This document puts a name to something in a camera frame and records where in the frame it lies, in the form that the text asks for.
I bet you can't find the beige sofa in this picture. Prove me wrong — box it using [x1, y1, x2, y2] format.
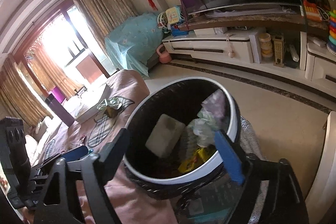
[25, 116, 62, 166]

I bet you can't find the pink tablecloth with plaid patches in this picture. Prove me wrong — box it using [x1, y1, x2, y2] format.
[34, 70, 177, 223]

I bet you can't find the brown patterned left curtain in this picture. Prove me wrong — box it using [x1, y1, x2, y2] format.
[1, 55, 54, 126]

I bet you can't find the white rimmed trash bin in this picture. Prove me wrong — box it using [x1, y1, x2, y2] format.
[124, 77, 241, 200]

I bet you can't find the silver plastic wrapper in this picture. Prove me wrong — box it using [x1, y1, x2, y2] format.
[186, 89, 230, 148]

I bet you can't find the yellow toy phone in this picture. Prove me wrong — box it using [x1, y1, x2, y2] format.
[165, 6, 185, 25]

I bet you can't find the pink kettlebell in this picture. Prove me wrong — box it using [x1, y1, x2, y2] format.
[156, 44, 172, 64]

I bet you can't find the teal cloth covered furniture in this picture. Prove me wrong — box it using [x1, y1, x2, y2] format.
[104, 13, 163, 77]

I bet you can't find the rainbow stacking ring toy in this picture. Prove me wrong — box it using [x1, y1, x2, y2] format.
[327, 10, 336, 56]

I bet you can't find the white TV cabinet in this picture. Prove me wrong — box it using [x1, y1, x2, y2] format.
[162, 28, 335, 97]

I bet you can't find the brown patterned right curtain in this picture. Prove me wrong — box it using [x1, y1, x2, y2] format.
[72, 0, 138, 55]

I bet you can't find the green snack bag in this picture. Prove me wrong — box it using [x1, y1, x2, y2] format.
[97, 97, 122, 118]

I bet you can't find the brown patterned curtain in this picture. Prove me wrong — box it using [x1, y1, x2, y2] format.
[1, 55, 54, 126]
[72, 0, 138, 55]

